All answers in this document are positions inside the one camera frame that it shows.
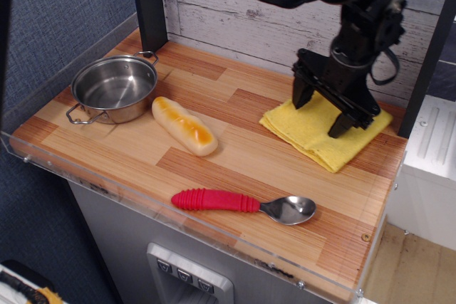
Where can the toy bread loaf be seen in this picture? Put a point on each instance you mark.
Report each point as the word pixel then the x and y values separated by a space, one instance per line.
pixel 184 127

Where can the black left frame post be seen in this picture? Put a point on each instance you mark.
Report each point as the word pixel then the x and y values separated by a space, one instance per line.
pixel 152 24

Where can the yellow cloth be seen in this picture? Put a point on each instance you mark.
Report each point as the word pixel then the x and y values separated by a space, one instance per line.
pixel 306 129

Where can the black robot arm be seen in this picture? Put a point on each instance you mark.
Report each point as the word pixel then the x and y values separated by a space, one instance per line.
pixel 368 28

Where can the clear acrylic table guard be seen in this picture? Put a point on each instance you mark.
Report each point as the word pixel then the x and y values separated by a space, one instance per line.
pixel 80 228

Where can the stainless steel pot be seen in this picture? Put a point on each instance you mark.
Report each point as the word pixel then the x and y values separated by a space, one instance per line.
pixel 114 90

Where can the black frame post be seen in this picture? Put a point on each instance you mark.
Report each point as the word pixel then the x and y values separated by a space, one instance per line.
pixel 152 24
pixel 426 73

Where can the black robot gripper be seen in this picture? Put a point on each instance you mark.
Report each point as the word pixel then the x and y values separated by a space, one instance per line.
pixel 342 81

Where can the red handled metal spoon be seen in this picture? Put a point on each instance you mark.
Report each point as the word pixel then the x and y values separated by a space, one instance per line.
pixel 288 210

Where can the grey cabinet with button panel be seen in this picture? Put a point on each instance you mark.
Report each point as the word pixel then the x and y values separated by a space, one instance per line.
pixel 151 261

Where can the yellow black object bottom left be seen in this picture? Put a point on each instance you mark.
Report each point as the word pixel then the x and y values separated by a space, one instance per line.
pixel 33 295

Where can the white appliance at right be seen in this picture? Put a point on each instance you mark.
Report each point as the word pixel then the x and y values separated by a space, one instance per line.
pixel 422 201

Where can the black right frame post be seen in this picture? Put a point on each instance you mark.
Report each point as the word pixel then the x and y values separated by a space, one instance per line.
pixel 426 73

